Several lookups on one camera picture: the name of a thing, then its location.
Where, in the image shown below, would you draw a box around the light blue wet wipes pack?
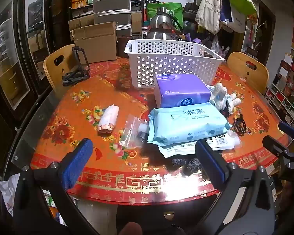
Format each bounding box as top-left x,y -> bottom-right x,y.
147,102 -> 233,146

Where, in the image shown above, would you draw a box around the wooden chair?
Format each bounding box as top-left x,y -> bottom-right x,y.
43,44 -> 76,90
227,52 -> 269,93

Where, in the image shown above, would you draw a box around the potted plant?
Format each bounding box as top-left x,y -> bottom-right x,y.
252,22 -> 270,55

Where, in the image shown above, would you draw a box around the black cable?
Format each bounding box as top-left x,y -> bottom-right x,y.
232,114 -> 247,137

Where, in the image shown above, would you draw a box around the black phone stand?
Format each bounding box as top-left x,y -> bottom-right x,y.
62,46 -> 91,87

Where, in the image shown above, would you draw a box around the white plastic packet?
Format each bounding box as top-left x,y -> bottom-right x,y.
159,131 -> 242,158

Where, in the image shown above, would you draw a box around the small cardboard box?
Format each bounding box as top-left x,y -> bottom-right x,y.
69,13 -> 95,31

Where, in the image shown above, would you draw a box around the crumpled white plastic bag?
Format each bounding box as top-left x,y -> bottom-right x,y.
0,173 -> 20,216

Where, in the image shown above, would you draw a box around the white and blue plush toy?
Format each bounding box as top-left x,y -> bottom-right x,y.
206,83 -> 243,114

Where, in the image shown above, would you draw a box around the large cardboard box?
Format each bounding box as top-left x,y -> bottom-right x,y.
72,22 -> 118,64

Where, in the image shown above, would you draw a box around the stacked grey containers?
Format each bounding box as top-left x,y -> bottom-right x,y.
93,0 -> 131,30

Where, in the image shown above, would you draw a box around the pink cloth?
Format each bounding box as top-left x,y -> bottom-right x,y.
98,105 -> 120,134

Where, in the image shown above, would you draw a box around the glass door cabinet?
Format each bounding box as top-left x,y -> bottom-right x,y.
0,0 -> 52,128

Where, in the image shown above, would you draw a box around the clear zip plastic bag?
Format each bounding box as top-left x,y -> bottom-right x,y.
119,116 -> 150,150

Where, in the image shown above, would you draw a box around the white perforated plastic basket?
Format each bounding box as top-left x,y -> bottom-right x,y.
124,39 -> 225,89

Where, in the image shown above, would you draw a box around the dark green shopping bag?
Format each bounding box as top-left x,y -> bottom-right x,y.
146,2 -> 183,30

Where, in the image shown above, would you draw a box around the purple tissue pack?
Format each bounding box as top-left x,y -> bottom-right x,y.
154,73 -> 211,108

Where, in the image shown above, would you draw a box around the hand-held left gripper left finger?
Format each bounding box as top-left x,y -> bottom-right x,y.
13,138 -> 93,235

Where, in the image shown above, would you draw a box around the shelf with colourful boxes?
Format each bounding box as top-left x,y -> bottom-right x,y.
265,46 -> 294,130

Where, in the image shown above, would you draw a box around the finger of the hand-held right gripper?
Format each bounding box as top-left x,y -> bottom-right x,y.
262,135 -> 294,163
278,121 -> 294,141

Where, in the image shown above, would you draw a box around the dark knitted socks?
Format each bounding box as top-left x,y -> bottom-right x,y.
171,155 -> 204,175

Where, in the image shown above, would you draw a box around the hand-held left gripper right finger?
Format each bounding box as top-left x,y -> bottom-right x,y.
195,139 -> 276,235

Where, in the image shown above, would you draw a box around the stainless steel kettle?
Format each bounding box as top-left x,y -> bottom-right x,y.
146,7 -> 184,41

